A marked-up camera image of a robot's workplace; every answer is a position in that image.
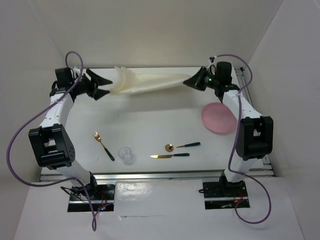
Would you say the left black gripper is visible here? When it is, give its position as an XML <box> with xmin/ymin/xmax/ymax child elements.
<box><xmin>70</xmin><ymin>68</ymin><xmax>112</xmax><ymax>101</ymax></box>

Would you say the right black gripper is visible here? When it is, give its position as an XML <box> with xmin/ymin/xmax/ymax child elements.
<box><xmin>183</xmin><ymin>66</ymin><xmax>220</xmax><ymax>92</ymax></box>

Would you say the cream cloth placemat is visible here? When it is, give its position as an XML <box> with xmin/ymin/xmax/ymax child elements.
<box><xmin>109</xmin><ymin>67</ymin><xmax>192</xmax><ymax>95</ymax></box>

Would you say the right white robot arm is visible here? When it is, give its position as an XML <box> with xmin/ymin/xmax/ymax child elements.
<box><xmin>183</xmin><ymin>61</ymin><xmax>274</xmax><ymax>196</ymax></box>

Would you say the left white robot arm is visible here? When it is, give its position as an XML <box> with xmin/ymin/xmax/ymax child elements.
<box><xmin>28</xmin><ymin>67</ymin><xmax>112</xmax><ymax>200</ymax></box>

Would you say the pink plate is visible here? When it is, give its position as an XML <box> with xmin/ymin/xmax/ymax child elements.
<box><xmin>201</xmin><ymin>102</ymin><xmax>237</xmax><ymax>135</ymax></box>

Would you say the clear plastic cup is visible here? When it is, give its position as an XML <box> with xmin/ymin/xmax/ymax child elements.
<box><xmin>118</xmin><ymin>146</ymin><xmax>134</xmax><ymax>165</ymax></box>

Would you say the gold fork green handle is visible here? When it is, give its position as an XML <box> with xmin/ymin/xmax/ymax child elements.
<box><xmin>93</xmin><ymin>131</ymin><xmax>115</xmax><ymax>162</ymax></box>

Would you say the gold spoon green handle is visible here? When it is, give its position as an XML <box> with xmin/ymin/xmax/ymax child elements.
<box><xmin>164</xmin><ymin>142</ymin><xmax>201</xmax><ymax>153</ymax></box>

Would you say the gold knife green handle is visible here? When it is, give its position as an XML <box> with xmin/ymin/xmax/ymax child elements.
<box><xmin>150</xmin><ymin>153</ymin><xmax>190</xmax><ymax>159</ymax></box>

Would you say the front aluminium rail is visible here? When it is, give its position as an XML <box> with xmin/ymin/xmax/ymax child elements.
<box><xmin>39</xmin><ymin>168</ymin><xmax>275</xmax><ymax>182</ymax></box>

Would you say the aluminium rail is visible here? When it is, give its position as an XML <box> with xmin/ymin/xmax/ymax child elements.
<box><xmin>39</xmin><ymin>168</ymin><xmax>275</xmax><ymax>182</ymax></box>
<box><xmin>234</xmin><ymin>67</ymin><xmax>276</xmax><ymax>178</ymax></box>

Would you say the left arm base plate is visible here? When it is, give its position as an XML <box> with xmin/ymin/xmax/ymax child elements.
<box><xmin>61</xmin><ymin>183</ymin><xmax>116</xmax><ymax>213</ymax></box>

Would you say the right aluminium rail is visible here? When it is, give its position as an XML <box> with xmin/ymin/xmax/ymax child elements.
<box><xmin>234</xmin><ymin>67</ymin><xmax>276</xmax><ymax>178</ymax></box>

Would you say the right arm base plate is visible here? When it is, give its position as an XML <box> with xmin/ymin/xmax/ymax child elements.
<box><xmin>198</xmin><ymin>181</ymin><xmax>250</xmax><ymax>210</ymax></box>

